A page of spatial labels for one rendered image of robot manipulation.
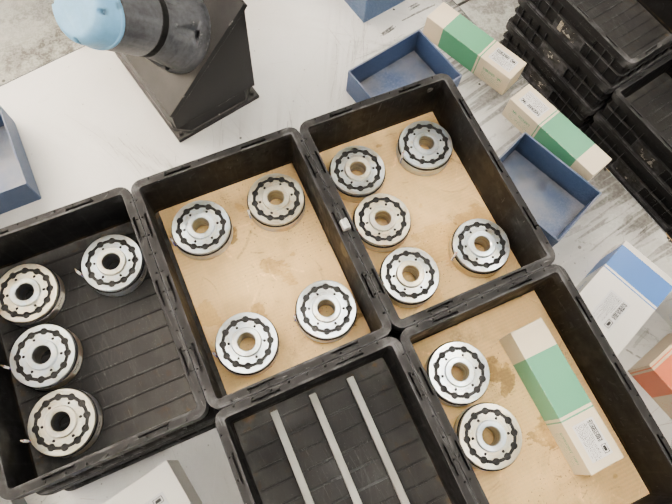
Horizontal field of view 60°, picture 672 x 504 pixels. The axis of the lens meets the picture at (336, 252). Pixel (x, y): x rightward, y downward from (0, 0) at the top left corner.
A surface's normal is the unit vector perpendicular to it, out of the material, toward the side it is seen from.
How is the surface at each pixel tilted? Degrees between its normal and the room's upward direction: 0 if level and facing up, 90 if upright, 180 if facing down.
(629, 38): 0
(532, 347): 0
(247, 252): 0
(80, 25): 46
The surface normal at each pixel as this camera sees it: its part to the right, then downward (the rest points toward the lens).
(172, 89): -0.52, 0.13
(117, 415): 0.05, -0.34
